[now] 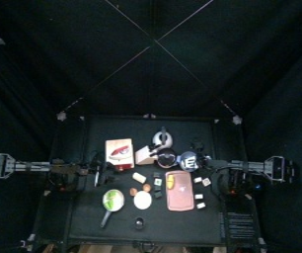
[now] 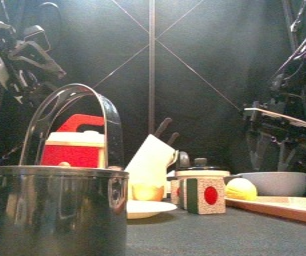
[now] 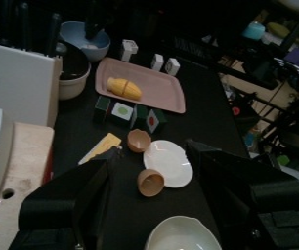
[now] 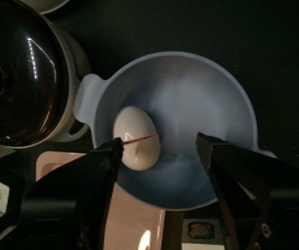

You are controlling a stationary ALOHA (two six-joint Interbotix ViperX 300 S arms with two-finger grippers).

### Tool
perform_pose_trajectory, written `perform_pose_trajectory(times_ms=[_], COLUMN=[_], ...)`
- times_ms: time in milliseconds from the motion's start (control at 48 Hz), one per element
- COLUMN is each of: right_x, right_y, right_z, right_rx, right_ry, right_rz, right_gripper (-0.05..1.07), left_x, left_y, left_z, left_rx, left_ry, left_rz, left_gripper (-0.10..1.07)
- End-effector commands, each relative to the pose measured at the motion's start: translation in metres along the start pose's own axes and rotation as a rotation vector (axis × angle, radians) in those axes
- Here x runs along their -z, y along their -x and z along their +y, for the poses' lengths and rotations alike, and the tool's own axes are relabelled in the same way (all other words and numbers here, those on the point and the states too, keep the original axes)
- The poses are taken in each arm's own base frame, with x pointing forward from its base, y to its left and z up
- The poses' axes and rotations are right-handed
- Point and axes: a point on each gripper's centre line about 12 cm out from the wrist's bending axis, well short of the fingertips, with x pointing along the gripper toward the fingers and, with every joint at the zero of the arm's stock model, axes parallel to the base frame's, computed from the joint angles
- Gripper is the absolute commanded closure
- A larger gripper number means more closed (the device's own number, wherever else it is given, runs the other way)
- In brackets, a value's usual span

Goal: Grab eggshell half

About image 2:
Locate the yellow eggshell half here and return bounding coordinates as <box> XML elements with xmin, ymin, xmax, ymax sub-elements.
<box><xmin>131</xmin><ymin>182</ymin><xmax>166</xmax><ymax>202</ymax></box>

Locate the grey bowl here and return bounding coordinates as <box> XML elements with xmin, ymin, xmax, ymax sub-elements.
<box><xmin>234</xmin><ymin>171</ymin><xmax>306</xmax><ymax>198</ymax></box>

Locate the yellow toy lemon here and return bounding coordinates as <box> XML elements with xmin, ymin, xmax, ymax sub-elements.
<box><xmin>224</xmin><ymin>177</ymin><xmax>259</xmax><ymax>202</ymax></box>

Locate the cream toy pot black lid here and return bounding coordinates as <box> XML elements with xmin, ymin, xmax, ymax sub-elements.
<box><xmin>174</xmin><ymin>157</ymin><xmax>232</xmax><ymax>184</ymax></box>

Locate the wooden cutting board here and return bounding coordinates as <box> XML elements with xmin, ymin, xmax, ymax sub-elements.
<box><xmin>224</xmin><ymin>195</ymin><xmax>306</xmax><ymax>224</ymax></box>

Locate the wooden cube with red dot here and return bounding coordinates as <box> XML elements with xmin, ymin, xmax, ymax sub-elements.
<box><xmin>183</xmin><ymin>177</ymin><xmax>228</xmax><ymax>216</ymax></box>

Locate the white toy knife block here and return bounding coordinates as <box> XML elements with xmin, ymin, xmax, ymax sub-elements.
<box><xmin>124</xmin><ymin>133</ymin><xmax>179</xmax><ymax>202</ymax></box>

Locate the white round plate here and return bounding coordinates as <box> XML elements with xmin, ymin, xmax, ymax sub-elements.
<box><xmin>126</xmin><ymin>199</ymin><xmax>179</xmax><ymax>220</ymax></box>

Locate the dark toy knife handle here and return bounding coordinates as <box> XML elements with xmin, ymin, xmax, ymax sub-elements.
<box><xmin>154</xmin><ymin>117</ymin><xmax>174</xmax><ymax>139</ymax></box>
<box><xmin>166</xmin><ymin>131</ymin><xmax>182</xmax><ymax>146</ymax></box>

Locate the grey vertical frame pole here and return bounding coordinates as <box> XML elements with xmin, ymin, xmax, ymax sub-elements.
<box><xmin>147</xmin><ymin>0</ymin><xmax>158</xmax><ymax>135</ymax></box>

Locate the shiny steel pot with handle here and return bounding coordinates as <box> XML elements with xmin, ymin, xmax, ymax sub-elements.
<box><xmin>0</xmin><ymin>83</ymin><xmax>131</xmax><ymax>256</ymax></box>

